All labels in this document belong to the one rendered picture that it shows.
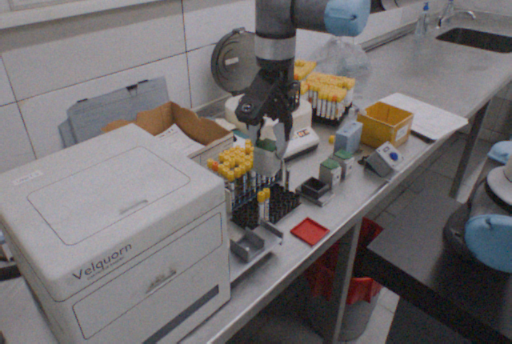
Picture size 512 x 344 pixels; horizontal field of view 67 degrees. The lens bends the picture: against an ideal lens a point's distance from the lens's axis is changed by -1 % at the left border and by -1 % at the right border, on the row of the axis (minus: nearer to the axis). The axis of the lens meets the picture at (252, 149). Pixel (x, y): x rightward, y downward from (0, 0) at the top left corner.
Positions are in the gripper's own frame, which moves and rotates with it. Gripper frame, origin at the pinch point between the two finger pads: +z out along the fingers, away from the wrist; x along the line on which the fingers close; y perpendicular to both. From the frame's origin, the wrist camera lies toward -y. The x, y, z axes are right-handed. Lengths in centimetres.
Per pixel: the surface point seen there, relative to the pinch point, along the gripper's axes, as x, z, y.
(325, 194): -7.7, 21.0, 18.5
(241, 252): -1.8, 16.8, -13.3
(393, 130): -16, 14, 49
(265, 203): 0.5, 14.7, 0.6
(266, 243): -4.3, 18.4, -7.0
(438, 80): -20, 23, 123
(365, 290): -21, 72, 37
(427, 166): -22, 110, 192
